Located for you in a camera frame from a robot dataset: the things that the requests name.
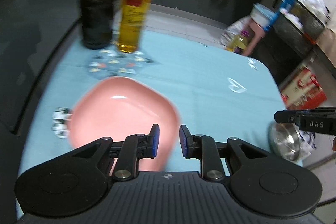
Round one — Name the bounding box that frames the pink squarish bowl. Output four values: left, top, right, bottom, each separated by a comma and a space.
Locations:
68, 77, 180, 171

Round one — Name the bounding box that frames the pink plastic stool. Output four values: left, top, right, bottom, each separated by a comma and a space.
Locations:
242, 18, 266, 56

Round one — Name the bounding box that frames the stainless steel bowl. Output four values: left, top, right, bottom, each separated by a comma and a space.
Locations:
268, 122, 302, 162

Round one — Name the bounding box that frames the white container with blue lid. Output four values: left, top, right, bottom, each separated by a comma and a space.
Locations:
250, 3, 275, 28

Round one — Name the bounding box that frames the operator right hand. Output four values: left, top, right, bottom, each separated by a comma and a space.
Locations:
333, 137, 336, 151

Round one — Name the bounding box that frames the oil bottle on floor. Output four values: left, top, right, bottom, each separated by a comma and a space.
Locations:
226, 30, 250, 54

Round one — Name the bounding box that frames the brown paper bag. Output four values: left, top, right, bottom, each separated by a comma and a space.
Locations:
316, 28, 336, 67

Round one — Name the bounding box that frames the red gift bag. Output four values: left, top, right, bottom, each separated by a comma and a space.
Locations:
280, 65, 327, 110

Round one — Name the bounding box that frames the light blue tablecloth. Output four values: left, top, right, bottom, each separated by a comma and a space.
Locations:
15, 29, 302, 219

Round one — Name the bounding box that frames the black mesh storage rack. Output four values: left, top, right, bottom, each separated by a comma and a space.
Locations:
252, 0, 329, 85

